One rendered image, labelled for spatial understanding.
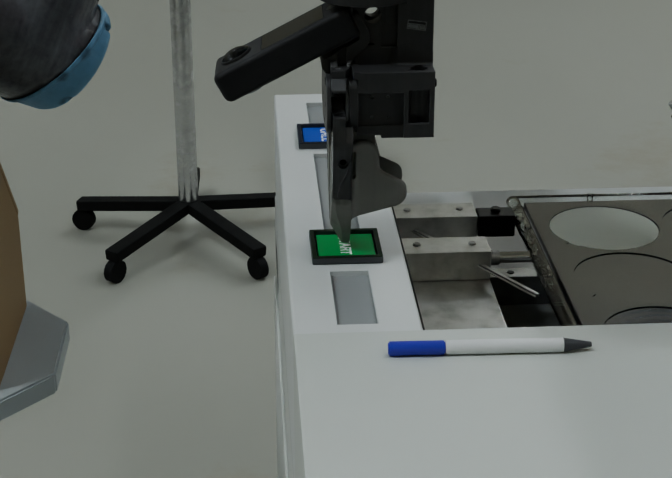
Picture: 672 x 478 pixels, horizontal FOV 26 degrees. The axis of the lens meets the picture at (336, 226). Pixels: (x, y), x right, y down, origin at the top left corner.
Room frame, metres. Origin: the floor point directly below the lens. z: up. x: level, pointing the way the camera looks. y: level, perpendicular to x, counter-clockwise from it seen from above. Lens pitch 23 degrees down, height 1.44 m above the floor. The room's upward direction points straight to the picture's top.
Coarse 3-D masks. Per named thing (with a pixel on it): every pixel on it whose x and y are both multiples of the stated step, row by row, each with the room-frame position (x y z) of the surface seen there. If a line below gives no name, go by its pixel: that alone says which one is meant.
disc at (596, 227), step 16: (576, 208) 1.29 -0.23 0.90; (592, 208) 1.29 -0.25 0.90; (608, 208) 1.29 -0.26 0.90; (560, 224) 1.25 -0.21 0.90; (576, 224) 1.25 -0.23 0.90; (592, 224) 1.25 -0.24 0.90; (608, 224) 1.25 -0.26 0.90; (624, 224) 1.25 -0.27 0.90; (640, 224) 1.25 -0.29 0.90; (576, 240) 1.22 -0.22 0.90; (592, 240) 1.22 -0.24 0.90; (608, 240) 1.22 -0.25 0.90; (624, 240) 1.22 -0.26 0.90; (640, 240) 1.22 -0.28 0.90
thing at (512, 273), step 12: (492, 276) 1.25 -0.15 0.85; (516, 276) 1.25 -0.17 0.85; (528, 276) 1.25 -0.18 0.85; (504, 288) 1.24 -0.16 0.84; (516, 288) 1.24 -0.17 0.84; (540, 288) 1.25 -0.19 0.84; (504, 300) 1.24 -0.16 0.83; (516, 300) 1.24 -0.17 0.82; (528, 300) 1.25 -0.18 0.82; (540, 300) 1.25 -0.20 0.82
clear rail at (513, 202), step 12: (516, 204) 1.30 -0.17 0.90; (516, 216) 1.27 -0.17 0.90; (528, 240) 1.21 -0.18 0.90; (540, 252) 1.18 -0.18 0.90; (540, 264) 1.16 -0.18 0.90; (540, 276) 1.14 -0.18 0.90; (552, 288) 1.11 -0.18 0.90; (552, 300) 1.09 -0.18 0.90; (564, 300) 1.09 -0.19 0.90; (564, 312) 1.07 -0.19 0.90; (564, 324) 1.05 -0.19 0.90; (576, 324) 1.05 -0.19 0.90
